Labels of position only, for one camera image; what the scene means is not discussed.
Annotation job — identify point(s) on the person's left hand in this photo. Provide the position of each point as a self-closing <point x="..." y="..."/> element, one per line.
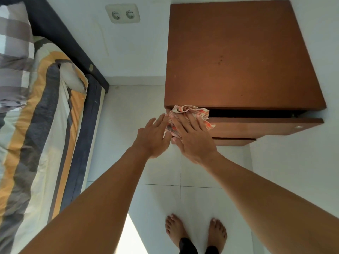
<point x="151" y="140"/>

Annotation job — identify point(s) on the person's right hand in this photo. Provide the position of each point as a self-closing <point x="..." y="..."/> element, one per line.
<point x="196" y="145"/>

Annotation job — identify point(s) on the person's right thumb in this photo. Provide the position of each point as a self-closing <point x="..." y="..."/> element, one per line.
<point x="178" y="144"/>

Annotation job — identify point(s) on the person's left thumb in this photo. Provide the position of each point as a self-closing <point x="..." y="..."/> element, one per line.
<point x="168" y="136"/>

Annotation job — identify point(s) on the person's right middle finger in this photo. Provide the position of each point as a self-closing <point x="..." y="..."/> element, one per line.
<point x="185" y="121"/>

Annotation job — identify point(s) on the person's left little finger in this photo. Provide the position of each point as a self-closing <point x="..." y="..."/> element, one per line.
<point x="150" y="122"/>

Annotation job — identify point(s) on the person's right little finger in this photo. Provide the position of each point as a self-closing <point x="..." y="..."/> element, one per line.
<point x="203" y="122"/>

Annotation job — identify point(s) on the orange checked cleaning cloth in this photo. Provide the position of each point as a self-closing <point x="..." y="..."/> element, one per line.
<point x="204" y="115"/>

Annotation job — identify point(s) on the person's left forearm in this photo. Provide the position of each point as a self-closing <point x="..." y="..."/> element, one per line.
<point x="92" y="208"/>

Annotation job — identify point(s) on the person's right forearm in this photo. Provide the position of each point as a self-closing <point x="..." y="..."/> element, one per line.
<point x="264" y="203"/>

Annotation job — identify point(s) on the closed brown nightstand drawer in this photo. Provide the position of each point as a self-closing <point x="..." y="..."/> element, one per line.
<point x="233" y="141"/>

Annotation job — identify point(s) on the open brown nightstand drawer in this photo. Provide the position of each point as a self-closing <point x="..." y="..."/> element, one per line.
<point x="259" y="126"/>

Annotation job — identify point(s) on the dark blue mattress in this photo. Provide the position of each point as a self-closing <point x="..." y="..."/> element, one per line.
<point x="84" y="129"/>

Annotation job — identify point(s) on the brown wooden nightstand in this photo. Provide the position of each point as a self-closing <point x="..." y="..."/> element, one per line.
<point x="238" y="55"/>

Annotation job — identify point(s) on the person's left foot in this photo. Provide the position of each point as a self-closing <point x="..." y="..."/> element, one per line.
<point x="174" y="228"/>

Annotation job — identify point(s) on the person's foot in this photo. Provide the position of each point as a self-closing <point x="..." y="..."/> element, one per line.
<point x="174" y="228"/>
<point x="217" y="234"/>

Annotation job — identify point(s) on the person's right foot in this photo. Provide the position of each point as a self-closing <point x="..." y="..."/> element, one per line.
<point x="217" y="234"/>

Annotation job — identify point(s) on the person's black left trouser leg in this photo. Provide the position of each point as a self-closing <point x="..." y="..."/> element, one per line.
<point x="187" y="246"/>

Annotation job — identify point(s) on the person's black trouser leg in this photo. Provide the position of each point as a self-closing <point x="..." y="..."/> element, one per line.
<point x="211" y="250"/>
<point x="187" y="246"/>

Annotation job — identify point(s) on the person's black right trouser leg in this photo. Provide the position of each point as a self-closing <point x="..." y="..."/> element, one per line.
<point x="211" y="250"/>

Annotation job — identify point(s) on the striped yellow grey bedsheet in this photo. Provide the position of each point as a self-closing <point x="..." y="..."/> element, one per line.
<point x="34" y="145"/>

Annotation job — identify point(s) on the dark bed headboard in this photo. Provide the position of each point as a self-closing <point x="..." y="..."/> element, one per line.
<point x="58" y="31"/>

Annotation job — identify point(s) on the grey plaid pillow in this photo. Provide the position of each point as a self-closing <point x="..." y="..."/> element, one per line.
<point x="13" y="55"/>

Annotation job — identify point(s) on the white double wall socket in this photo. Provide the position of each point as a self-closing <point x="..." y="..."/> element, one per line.
<point x="123" y="13"/>

